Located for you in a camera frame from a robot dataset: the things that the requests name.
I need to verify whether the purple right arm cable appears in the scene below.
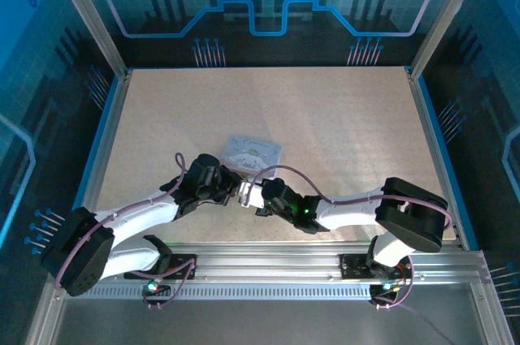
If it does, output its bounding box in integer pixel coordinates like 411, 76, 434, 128
245, 163, 453, 233

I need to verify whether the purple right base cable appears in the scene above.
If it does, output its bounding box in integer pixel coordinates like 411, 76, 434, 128
371, 254, 416, 310

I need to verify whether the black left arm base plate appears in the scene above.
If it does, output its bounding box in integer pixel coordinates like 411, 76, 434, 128
123, 252, 199, 281

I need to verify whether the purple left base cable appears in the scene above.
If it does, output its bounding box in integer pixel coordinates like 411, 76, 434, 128
141, 258, 197, 310

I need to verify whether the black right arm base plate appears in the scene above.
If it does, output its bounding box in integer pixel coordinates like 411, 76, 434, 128
339, 252, 412, 282

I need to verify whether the cartoon print tin box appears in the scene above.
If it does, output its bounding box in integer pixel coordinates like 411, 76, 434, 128
220, 135, 284, 180

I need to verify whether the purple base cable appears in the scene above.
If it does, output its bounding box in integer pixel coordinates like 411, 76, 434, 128
141, 258, 197, 310
371, 254, 416, 310

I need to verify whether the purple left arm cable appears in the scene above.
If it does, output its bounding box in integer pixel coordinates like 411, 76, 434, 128
54, 152, 188, 291

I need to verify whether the aluminium front frame rail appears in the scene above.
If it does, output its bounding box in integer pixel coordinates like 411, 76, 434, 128
79, 241, 495, 286

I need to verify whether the aluminium frame post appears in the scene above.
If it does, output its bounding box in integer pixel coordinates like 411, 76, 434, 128
407, 0, 491, 78
45, 0, 130, 78

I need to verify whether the aluminium side frame rail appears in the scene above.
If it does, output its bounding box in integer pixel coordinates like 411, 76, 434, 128
405, 67, 475, 251
75, 71, 134, 216

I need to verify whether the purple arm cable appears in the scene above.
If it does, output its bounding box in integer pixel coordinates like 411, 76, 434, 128
54, 152, 188, 291
245, 163, 453, 233

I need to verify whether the slotted grey cable duct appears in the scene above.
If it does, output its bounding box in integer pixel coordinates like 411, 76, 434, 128
88, 282, 377, 302

